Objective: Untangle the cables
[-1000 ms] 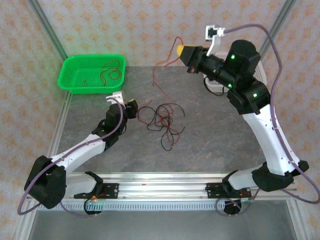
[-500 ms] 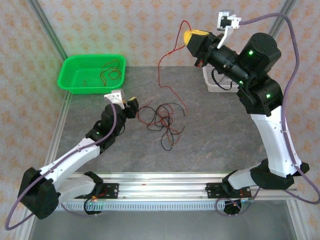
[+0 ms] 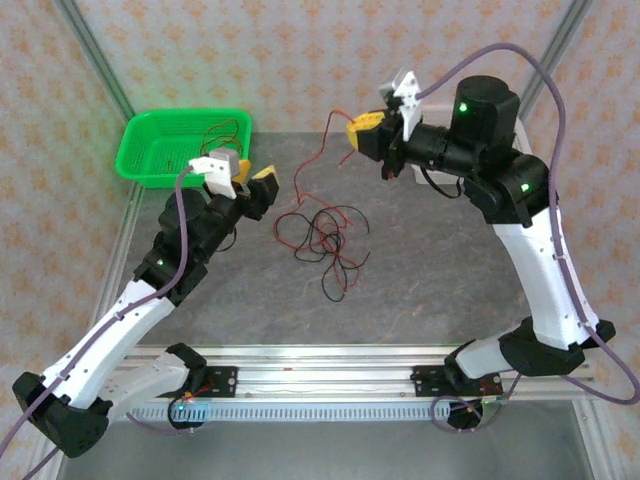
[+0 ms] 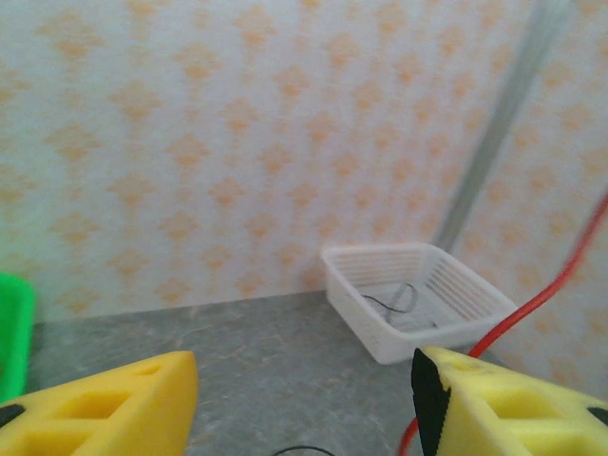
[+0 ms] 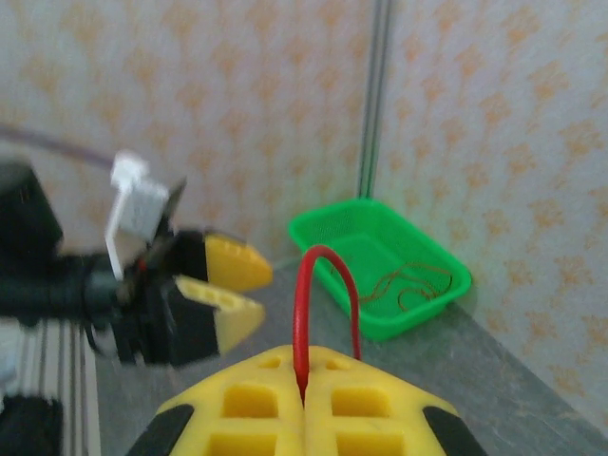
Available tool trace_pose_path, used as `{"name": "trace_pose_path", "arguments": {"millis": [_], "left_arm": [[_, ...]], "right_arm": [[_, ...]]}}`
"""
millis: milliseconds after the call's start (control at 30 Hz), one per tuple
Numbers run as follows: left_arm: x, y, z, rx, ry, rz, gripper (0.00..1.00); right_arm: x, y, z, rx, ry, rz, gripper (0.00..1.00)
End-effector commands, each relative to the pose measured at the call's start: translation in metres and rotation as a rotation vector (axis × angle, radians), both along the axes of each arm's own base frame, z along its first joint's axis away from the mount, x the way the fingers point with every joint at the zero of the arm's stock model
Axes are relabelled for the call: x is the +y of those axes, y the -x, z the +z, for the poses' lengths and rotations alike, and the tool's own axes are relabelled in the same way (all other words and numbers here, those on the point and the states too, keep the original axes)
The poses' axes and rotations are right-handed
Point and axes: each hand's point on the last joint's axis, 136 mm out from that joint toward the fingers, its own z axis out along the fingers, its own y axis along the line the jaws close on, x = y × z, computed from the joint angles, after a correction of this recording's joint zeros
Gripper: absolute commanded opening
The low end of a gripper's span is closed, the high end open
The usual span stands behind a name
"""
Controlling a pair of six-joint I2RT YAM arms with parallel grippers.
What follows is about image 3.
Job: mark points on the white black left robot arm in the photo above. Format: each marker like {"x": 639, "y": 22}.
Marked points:
{"x": 110, "y": 335}

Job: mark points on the white plastic basket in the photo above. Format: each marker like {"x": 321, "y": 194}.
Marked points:
{"x": 417, "y": 175}

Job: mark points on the green plastic basket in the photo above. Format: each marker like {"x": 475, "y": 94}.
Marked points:
{"x": 165, "y": 145}

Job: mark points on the aluminium mounting rail beam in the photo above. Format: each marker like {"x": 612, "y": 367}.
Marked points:
{"x": 320, "y": 372}

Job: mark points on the aluminium table edge rail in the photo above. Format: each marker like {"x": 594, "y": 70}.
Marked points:
{"x": 590, "y": 440}
{"x": 116, "y": 250}

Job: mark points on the aluminium frame post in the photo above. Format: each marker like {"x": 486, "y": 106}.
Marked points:
{"x": 96, "y": 55}
{"x": 569, "y": 25}

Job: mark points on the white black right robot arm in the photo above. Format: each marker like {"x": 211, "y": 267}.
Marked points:
{"x": 540, "y": 280}

